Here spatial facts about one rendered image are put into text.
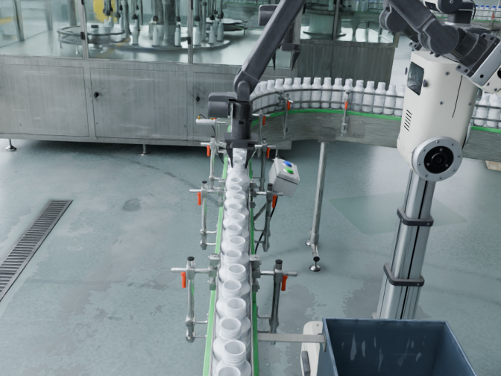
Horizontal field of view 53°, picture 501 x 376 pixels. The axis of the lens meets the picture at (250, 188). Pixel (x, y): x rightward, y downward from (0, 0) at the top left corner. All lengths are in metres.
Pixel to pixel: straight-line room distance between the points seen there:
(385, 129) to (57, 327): 2.04
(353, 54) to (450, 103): 4.99
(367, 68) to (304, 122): 3.84
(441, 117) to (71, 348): 1.97
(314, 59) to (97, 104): 2.91
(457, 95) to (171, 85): 3.32
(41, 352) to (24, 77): 2.89
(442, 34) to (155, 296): 2.11
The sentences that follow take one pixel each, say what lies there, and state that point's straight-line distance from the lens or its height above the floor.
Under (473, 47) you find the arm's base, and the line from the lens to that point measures 1.51.
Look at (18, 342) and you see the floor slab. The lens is 2.82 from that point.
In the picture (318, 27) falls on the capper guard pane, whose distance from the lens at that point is 6.54.
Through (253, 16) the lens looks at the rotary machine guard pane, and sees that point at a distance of 4.56.
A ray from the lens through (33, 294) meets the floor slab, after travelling 3.13.
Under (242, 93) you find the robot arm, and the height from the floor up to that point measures 1.41.
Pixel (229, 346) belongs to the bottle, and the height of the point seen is 1.16.
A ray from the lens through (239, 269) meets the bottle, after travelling 1.08.
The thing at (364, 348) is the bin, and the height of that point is 0.86.
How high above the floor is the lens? 1.74
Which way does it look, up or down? 24 degrees down
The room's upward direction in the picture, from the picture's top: 3 degrees clockwise
